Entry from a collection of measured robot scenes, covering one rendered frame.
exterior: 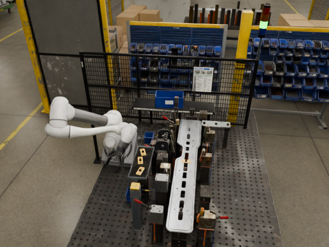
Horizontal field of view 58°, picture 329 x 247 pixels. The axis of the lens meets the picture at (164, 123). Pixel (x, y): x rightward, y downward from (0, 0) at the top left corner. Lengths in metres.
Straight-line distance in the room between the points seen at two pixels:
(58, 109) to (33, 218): 1.66
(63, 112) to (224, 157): 1.66
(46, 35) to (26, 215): 2.57
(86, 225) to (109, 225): 0.18
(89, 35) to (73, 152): 1.70
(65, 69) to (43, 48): 0.43
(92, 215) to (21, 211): 1.39
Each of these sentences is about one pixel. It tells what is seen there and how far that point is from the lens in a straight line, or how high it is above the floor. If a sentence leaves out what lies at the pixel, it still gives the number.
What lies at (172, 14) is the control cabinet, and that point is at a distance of 9.20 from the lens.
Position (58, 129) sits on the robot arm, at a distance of 2.41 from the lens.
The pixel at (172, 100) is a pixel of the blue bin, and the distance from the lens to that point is 3.21.
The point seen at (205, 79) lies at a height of 1.31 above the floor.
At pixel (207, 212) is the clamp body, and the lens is 2.14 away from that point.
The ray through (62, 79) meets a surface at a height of 0.64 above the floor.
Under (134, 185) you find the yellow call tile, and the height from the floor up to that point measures 1.16.
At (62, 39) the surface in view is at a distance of 4.78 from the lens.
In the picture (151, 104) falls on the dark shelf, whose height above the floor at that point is 1.03.
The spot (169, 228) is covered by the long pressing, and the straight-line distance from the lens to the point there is 2.12.
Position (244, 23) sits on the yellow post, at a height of 1.90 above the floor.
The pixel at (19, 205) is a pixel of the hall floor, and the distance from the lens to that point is 3.94.
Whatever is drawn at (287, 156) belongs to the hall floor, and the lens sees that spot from 4.53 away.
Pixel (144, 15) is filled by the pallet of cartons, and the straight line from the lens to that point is 7.09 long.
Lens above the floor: 2.70
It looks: 34 degrees down
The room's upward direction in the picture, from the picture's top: straight up
